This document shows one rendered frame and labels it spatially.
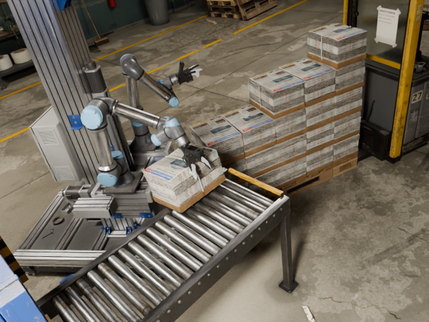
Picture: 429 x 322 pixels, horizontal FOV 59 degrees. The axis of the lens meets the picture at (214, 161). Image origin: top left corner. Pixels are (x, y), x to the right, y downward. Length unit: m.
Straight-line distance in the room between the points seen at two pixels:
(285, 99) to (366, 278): 1.40
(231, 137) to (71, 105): 1.12
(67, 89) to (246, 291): 1.80
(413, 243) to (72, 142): 2.56
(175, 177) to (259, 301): 1.12
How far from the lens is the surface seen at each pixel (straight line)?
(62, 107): 2.64
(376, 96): 3.98
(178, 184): 2.15
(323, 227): 3.23
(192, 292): 1.93
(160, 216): 2.29
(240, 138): 2.87
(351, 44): 3.21
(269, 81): 3.04
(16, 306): 1.13
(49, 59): 2.52
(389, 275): 2.98
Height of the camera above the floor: 2.28
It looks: 34 degrees down
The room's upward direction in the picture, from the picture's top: 10 degrees counter-clockwise
